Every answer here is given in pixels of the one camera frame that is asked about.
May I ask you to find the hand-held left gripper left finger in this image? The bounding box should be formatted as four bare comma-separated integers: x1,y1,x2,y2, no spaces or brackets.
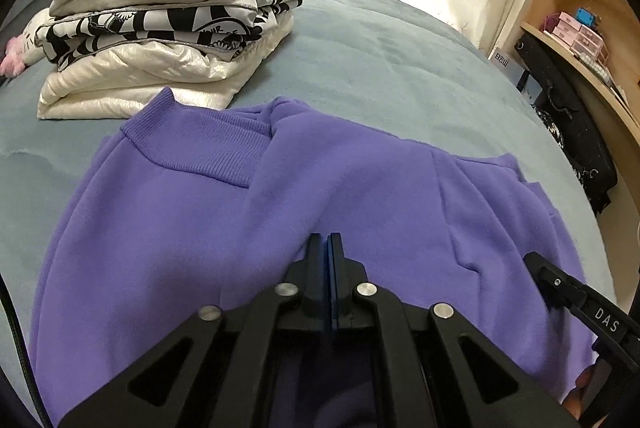
57,233,331,428

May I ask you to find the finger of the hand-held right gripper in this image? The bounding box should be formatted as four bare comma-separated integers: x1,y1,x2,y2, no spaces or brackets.
522,251,640,348

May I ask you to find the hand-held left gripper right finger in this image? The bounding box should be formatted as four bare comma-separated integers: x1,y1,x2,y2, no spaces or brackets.
327,232,581,428

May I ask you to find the purple hoodie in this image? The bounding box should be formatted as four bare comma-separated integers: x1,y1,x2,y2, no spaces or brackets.
30,87,601,428

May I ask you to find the person's right hand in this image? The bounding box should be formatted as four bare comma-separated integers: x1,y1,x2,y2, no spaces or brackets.
562,364,599,420

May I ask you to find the black white patterned cloth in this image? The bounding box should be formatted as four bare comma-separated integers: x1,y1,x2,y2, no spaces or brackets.
531,105,567,150

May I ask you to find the black bag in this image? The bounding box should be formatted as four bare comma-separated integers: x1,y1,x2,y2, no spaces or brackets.
514,31,619,215

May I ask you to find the blue grey bed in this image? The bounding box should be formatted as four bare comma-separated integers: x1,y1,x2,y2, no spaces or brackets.
0,0,632,411

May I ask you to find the white labelled box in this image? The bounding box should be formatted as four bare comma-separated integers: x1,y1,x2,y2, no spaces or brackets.
490,51,522,80

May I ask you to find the folded shiny white jacket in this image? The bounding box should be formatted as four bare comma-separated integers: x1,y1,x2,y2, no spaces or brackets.
37,16,296,122

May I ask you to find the pink drawer organizer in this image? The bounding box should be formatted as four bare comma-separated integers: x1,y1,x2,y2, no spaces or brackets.
542,11,609,65

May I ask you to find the folded black white striped garment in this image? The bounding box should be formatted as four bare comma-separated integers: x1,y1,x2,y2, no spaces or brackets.
35,0,312,72

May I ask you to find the white pink plush toy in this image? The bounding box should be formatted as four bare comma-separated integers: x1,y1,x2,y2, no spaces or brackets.
0,16,52,77

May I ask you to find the black cable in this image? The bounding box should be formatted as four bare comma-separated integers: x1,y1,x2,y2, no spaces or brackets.
0,268,54,428

